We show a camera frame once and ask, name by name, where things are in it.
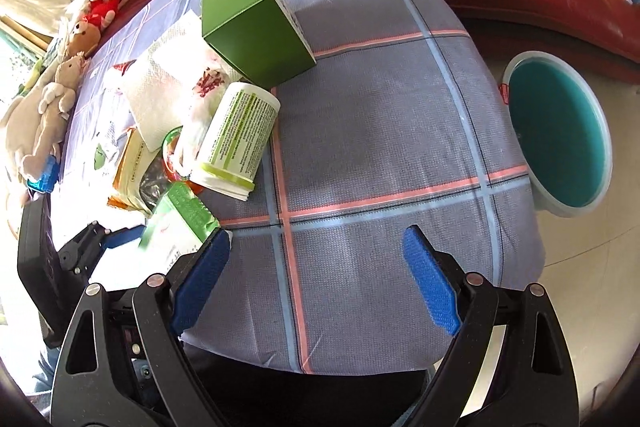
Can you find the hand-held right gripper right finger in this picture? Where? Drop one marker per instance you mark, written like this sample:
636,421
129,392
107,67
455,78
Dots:
432,287

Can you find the blue plastic toy block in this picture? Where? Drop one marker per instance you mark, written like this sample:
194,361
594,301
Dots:
45,177

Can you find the red white wrapper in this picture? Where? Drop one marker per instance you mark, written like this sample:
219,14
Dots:
124,67

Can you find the white paper napkin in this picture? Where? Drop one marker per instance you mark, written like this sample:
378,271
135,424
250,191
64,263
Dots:
160,77

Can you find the brown bear plush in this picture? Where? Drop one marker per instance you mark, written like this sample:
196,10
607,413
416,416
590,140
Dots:
85,37

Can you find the small green scrap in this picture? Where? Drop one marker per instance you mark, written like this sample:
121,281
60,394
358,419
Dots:
100,157

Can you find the green rimmed foil lid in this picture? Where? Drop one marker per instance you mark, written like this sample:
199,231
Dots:
169,147

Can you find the green snack packet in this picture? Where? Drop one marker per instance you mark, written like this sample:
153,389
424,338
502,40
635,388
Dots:
180,217

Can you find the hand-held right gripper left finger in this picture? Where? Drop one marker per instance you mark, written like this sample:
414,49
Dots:
200,287

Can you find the white green label canister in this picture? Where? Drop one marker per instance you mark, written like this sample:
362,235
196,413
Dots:
235,132

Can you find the yellow foil snack packet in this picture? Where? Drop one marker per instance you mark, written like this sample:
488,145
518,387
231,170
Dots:
132,162

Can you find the beige rabbit plush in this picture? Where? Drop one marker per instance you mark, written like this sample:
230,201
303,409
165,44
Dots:
45,107

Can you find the white red print plastic bag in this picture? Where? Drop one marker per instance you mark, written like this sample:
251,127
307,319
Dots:
205,82

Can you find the checked grey blanket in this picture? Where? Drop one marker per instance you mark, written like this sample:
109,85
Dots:
375,132

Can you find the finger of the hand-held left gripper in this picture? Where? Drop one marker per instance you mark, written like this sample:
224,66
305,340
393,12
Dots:
125,239

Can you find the teal plastic basin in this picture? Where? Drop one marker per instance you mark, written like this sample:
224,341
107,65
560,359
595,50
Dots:
555,132

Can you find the green cardboard box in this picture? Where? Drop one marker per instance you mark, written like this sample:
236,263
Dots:
250,37

